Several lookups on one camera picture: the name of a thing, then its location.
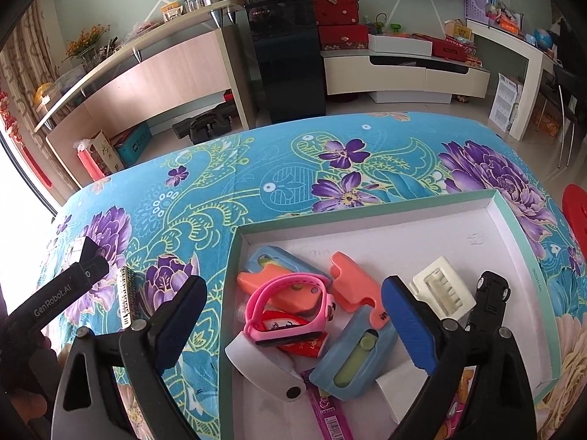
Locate yellow flower bouquet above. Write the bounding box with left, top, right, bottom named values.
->
left=64, top=26, right=105, bottom=61

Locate black bag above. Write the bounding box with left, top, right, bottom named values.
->
left=172, top=104, right=236, bottom=146

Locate red patterned flat box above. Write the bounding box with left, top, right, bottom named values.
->
left=432, top=36, right=476, bottom=61

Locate pink wrist watch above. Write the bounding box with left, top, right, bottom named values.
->
left=242, top=276, right=334, bottom=348

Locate cream television cabinet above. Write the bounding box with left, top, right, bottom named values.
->
left=320, top=50, right=491, bottom=105

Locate white desk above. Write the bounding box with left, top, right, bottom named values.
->
left=464, top=18, right=559, bottom=144

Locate red gift box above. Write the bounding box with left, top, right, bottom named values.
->
left=317, top=24, right=371, bottom=52

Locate white paper sheet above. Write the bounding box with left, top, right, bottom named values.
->
left=375, top=366, right=425, bottom=423

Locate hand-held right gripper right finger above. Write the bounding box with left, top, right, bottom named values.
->
left=380, top=275, right=538, bottom=440

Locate black chair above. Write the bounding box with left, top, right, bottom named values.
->
left=538, top=63, right=582, bottom=169

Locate blue floral blanket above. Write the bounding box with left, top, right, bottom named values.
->
left=37, top=110, right=587, bottom=440

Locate red plastic stool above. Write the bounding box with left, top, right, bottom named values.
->
left=561, top=183, right=587, bottom=240

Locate white paper tag black dot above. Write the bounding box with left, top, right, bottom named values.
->
left=224, top=330, right=304, bottom=405

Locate red glue bottle white cap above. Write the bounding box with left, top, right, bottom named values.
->
left=259, top=308, right=332, bottom=359

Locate red handbag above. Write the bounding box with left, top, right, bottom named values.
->
left=313, top=0, right=361, bottom=27

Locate purple plastic basket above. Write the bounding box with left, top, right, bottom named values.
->
left=464, top=0, right=524, bottom=27

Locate blue orange plastic cutter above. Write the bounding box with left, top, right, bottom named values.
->
left=237, top=246, right=334, bottom=318
left=309, top=251, right=399, bottom=403

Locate colourful snack packet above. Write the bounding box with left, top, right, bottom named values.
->
left=435, top=366, right=480, bottom=440

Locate patterned metal comb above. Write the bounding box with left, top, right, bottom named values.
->
left=117, top=267, right=137, bottom=331

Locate black toy car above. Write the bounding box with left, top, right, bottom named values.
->
left=467, top=270, right=513, bottom=331

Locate cream plastic hair claw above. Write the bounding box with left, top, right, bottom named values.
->
left=407, top=256, right=476, bottom=320

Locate wooden sideboard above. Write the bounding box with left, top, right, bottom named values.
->
left=33, top=0, right=258, bottom=185

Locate blue plastic crate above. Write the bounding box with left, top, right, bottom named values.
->
left=111, top=123, right=153, bottom=166

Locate white flat box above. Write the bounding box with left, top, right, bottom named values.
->
left=368, top=34, right=434, bottom=58

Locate white cardboard box teal rim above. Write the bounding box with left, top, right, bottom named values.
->
left=218, top=189, right=563, bottom=440

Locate small black box white label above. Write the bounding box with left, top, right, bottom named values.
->
left=68, top=236, right=109, bottom=267

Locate black tea bar machine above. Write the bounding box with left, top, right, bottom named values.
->
left=242, top=0, right=327, bottom=125

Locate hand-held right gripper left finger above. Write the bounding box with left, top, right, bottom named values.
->
left=57, top=275, right=209, bottom=440

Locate magenta stick packet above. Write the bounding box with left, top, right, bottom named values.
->
left=304, top=384, right=350, bottom=440

